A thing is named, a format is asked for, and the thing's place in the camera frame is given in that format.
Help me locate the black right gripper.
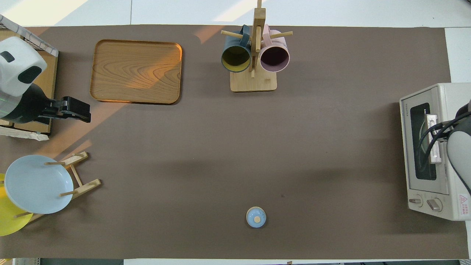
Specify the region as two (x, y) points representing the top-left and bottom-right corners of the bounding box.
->
(7, 84), (56, 124)

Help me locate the toaster oven glass door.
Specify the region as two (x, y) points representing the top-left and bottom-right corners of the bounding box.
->
(400, 88), (451, 195)

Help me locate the white toaster oven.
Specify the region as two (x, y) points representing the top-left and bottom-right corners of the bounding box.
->
(400, 83), (471, 221)

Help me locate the wooden two-step shelf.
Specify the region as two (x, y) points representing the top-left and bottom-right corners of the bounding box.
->
(0, 29), (59, 135)

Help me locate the white checked cloth liner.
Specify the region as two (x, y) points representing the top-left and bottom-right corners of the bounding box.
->
(0, 15), (59, 141)

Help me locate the wooden plate rack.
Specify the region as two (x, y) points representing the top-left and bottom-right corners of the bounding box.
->
(15, 151), (102, 223)

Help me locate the wooden serving tray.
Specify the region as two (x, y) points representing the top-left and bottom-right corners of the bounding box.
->
(90, 39), (183, 105)

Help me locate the light blue plate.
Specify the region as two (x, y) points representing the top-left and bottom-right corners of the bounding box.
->
(4, 155), (74, 215)

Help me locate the yellow plate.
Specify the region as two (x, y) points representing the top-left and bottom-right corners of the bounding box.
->
(0, 173), (33, 237)

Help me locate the brown table mat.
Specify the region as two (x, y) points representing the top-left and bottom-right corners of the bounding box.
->
(0, 25), (470, 260)

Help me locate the dark blue mug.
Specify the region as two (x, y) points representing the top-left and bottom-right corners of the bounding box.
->
(221, 25), (252, 73)

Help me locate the wooden mug tree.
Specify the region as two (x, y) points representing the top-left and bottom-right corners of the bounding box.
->
(221, 0), (294, 92)

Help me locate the pink mug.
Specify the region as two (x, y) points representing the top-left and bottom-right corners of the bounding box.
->
(259, 25), (290, 73)

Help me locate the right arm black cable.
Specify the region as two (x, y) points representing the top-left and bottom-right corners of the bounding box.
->
(418, 110), (471, 173)

